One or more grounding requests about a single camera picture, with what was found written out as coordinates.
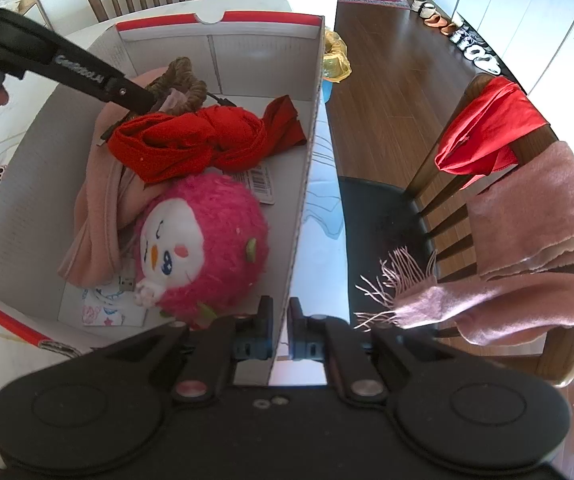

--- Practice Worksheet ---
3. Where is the red scarf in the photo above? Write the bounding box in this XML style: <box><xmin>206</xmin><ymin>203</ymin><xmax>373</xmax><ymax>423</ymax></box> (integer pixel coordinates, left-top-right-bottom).
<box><xmin>107</xmin><ymin>95</ymin><xmax>308</xmax><ymax>184</ymax></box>

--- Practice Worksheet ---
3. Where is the yellow plastic bag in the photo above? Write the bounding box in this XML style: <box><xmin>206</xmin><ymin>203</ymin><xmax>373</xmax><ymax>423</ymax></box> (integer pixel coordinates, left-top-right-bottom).
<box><xmin>323</xmin><ymin>30</ymin><xmax>352</xmax><ymax>83</ymax></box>

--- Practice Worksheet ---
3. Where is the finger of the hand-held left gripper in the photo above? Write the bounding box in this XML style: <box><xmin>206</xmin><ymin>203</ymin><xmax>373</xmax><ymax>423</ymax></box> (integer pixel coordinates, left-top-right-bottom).
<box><xmin>107</xmin><ymin>76</ymin><xmax>155</xmax><ymax>113</ymax></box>

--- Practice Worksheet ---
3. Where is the brown braided hair band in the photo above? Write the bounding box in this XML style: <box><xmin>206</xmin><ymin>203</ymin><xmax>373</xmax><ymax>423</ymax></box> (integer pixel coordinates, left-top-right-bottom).
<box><xmin>144</xmin><ymin>56</ymin><xmax>209</xmax><ymax>116</ymax></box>

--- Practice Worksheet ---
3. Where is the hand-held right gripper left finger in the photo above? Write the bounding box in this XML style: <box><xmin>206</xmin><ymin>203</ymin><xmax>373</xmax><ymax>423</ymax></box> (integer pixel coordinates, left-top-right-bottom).
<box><xmin>84</xmin><ymin>296</ymin><xmax>274</xmax><ymax>407</ymax></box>

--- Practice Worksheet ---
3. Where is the pink knit cloth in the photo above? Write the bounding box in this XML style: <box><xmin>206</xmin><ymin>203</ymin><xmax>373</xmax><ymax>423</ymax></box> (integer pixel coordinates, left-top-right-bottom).
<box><xmin>57</xmin><ymin>72</ymin><xmax>178</xmax><ymax>288</ymax></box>

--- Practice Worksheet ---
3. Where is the row of shoes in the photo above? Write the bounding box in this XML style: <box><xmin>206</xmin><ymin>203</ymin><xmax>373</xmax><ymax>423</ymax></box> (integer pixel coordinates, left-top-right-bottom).
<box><xmin>411</xmin><ymin>0</ymin><xmax>502</xmax><ymax>76</ymax></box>

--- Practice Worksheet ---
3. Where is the dark wooden chair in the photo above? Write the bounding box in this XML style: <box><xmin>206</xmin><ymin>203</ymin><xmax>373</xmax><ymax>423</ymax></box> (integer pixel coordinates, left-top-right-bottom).
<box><xmin>339</xmin><ymin>72</ymin><xmax>574</xmax><ymax>388</ymax></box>

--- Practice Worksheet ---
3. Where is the pink plush toy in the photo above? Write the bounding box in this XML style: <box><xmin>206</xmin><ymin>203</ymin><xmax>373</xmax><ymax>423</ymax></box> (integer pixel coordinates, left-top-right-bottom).
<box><xmin>133</xmin><ymin>165</ymin><xmax>275</xmax><ymax>331</ymax></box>

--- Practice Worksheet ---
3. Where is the red garment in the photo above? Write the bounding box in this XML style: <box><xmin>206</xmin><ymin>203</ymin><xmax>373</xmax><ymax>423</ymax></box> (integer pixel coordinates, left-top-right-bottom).
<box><xmin>434</xmin><ymin>76</ymin><xmax>552</xmax><ymax>177</ymax></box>

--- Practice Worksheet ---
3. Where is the white printed pouch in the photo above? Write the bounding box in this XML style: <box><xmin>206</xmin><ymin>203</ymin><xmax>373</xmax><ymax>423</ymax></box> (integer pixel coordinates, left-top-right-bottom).
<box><xmin>81</xmin><ymin>280</ymin><xmax>148</xmax><ymax>327</ymax></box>

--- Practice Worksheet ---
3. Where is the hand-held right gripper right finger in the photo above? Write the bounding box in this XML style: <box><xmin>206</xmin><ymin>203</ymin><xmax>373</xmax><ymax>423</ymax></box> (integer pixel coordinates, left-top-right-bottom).
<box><xmin>287</xmin><ymin>297</ymin><xmax>468</xmax><ymax>407</ymax></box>

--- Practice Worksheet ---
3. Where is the white cardboard box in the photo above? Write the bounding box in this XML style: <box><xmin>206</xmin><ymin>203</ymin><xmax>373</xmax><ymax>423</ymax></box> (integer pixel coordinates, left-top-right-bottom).
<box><xmin>0</xmin><ymin>10</ymin><xmax>327</xmax><ymax>387</ymax></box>

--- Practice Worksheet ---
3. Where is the pink fringed scarf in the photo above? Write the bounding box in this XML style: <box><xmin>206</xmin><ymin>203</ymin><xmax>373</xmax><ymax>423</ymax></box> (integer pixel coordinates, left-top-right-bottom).
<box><xmin>354</xmin><ymin>141</ymin><xmax>574</xmax><ymax>346</ymax></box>

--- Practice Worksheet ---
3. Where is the white lower cabinet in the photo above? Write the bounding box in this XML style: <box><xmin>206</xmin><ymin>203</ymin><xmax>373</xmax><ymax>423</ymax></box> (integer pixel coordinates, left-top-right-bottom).
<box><xmin>417</xmin><ymin>0</ymin><xmax>574</xmax><ymax>96</ymax></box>

